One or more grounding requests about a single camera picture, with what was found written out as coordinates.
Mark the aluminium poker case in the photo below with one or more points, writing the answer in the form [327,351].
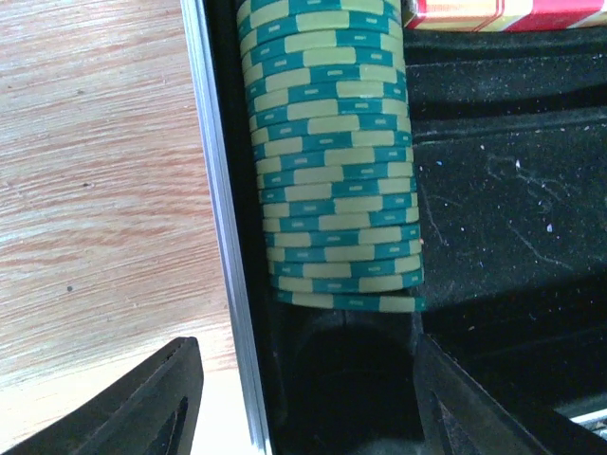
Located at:
[510,152]

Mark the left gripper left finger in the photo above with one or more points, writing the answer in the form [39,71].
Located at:
[153,409]

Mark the red chip stack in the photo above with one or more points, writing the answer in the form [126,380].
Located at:
[503,15]

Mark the green chip stack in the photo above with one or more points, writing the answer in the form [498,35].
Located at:
[326,92]

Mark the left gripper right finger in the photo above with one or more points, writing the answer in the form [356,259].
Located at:
[474,412]

